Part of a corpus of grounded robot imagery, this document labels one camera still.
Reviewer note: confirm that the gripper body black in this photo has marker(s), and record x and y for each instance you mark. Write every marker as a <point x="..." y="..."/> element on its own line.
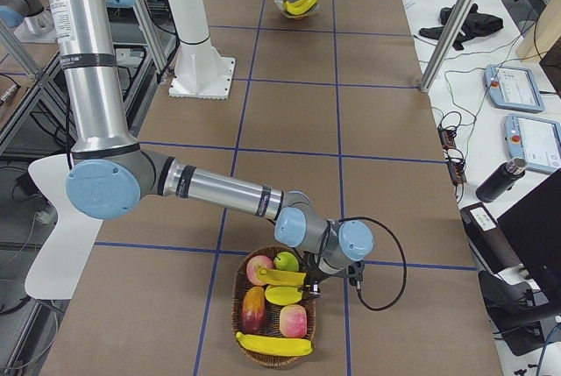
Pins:
<point x="312" y="274"/>

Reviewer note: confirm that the yellow banana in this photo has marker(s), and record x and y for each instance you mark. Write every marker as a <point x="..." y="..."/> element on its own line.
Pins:
<point x="302" y="1"/>
<point x="275" y="346"/>
<point x="281" y="278"/>
<point x="300" y="9"/>

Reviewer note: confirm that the yellow banana top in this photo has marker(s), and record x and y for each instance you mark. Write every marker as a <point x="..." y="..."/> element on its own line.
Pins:
<point x="302" y="1"/>

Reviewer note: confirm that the yellow banana bottom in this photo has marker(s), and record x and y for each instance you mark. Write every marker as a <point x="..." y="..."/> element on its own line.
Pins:
<point x="275" y="346"/>

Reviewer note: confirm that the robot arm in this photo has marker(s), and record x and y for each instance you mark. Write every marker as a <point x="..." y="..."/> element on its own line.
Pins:
<point x="111" y="172"/>

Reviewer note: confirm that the wicker basket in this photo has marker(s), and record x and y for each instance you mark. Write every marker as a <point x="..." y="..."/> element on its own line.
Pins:
<point x="271" y="325"/>

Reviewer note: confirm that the grey square plate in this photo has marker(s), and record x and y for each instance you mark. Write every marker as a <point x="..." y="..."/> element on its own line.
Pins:
<point x="297" y="9"/>

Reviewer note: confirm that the yellow lemon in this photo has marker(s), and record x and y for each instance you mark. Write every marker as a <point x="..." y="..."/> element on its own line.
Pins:
<point x="282" y="295"/>

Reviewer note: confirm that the pink apple lower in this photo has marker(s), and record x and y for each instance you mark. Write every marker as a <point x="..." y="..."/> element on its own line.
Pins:
<point x="293" y="321"/>

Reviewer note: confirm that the pink apple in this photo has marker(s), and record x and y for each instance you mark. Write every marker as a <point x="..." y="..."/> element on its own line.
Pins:
<point x="293" y="321"/>
<point x="254" y="265"/>

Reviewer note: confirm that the green pear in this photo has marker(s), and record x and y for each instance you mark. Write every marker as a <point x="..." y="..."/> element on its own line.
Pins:
<point x="286" y="261"/>

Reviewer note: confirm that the red yellow mango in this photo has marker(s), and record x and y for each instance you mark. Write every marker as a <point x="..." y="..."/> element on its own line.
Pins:
<point x="253" y="310"/>

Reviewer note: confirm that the pink apple upper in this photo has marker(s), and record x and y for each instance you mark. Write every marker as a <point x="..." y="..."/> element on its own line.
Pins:
<point x="254" y="265"/>

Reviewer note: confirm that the black cloth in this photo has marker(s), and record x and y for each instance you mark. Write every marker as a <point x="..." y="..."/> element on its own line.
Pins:
<point x="476" y="25"/>

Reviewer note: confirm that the white pillar base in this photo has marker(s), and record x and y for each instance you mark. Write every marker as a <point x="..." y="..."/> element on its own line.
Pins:
<point x="199" y="71"/>

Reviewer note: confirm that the black box device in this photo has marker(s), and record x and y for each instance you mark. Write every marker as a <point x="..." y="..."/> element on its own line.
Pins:
<point x="488" y="239"/>

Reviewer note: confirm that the teach pendant far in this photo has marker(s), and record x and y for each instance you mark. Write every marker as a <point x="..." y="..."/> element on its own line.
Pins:
<point x="513" y="88"/>

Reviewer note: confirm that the teach pendant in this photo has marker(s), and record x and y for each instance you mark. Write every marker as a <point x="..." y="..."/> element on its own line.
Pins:
<point x="513" y="88"/>
<point x="536" y="140"/>

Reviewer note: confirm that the black bottle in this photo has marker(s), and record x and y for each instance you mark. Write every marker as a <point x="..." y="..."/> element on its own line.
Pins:
<point x="501" y="179"/>

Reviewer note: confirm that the black monitor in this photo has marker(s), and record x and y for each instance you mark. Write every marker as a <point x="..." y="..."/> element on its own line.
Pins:
<point x="532" y="228"/>

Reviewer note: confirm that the teach pendant near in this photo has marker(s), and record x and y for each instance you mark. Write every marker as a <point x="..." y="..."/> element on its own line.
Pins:
<point x="536" y="140"/>

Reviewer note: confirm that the white chair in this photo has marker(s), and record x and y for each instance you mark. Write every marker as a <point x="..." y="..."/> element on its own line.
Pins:
<point x="57" y="268"/>

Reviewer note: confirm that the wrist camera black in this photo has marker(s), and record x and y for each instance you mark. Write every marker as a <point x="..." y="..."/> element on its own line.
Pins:
<point x="355" y="274"/>

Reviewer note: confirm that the aluminium frame post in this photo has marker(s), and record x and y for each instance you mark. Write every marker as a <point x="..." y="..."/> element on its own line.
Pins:
<point x="451" y="30"/>

